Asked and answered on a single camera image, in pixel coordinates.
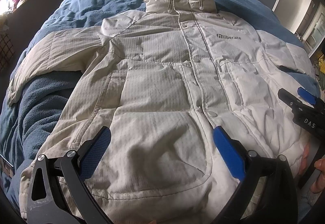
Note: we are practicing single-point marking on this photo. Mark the cream hooded puffer jacket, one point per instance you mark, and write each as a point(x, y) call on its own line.
point(162, 97)

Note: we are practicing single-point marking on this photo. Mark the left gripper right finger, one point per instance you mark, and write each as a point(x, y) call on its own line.
point(278, 201)

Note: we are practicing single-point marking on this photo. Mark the grid pattern basket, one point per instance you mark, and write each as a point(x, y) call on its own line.
point(6, 51)

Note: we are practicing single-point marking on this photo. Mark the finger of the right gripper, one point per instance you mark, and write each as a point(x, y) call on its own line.
point(290, 100)
point(311, 99)

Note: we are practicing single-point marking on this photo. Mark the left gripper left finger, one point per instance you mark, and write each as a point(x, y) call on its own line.
point(46, 201)

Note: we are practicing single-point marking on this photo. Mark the person's right hand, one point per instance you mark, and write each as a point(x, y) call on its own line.
point(311, 172)

